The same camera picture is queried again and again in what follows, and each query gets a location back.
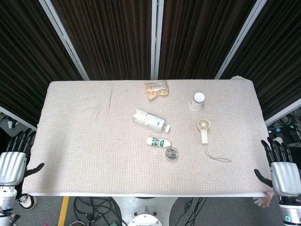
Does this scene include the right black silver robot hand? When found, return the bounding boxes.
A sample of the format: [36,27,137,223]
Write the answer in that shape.
[253,137,301,196]

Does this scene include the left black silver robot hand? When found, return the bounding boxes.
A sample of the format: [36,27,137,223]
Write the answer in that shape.
[0,128,45,188]

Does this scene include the small white handheld fan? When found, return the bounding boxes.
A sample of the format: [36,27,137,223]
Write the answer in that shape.
[196,118,211,145]

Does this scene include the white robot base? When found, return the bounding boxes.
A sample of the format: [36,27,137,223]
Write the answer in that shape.
[112,196,180,226]

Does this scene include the black white sneaker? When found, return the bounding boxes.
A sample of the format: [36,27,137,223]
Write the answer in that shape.
[16,193,38,210]

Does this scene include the beige waffle tablecloth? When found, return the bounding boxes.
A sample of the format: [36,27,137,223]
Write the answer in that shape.
[22,75,275,208]

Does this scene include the clear round box of clips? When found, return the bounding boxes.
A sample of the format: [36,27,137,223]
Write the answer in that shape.
[165,147,179,161]

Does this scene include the white paper cup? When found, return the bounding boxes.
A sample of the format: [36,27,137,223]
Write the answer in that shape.
[189,92,206,112]

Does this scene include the white table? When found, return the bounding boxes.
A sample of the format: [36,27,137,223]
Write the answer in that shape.
[29,191,264,198]

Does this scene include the small white green bottle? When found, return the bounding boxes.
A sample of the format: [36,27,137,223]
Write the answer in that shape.
[146,137,172,149]

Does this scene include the clear square plastic bottle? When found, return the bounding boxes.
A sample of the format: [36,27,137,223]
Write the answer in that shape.
[132,109,172,133]

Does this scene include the clear bag of snacks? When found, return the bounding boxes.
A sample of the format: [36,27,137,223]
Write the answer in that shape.
[144,80,169,100]

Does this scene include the dark corrugated partition panel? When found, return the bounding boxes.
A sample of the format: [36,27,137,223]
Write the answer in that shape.
[51,0,153,81]
[158,0,257,80]

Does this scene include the black cables and electronics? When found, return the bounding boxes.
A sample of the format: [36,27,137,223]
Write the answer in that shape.
[267,110,301,151]

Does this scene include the grey metal frame rail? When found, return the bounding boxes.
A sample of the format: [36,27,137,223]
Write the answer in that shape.
[264,97,301,127]
[0,105,38,131]

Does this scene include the grey fan lanyard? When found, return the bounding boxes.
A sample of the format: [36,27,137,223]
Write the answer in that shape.
[204,144,232,163]

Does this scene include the black floor cables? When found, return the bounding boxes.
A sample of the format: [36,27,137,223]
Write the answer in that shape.
[73,196,123,226]
[182,196,208,226]

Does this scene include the grey metal frame post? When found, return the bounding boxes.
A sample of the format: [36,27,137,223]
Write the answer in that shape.
[39,0,90,81]
[214,0,269,80]
[150,0,165,80]

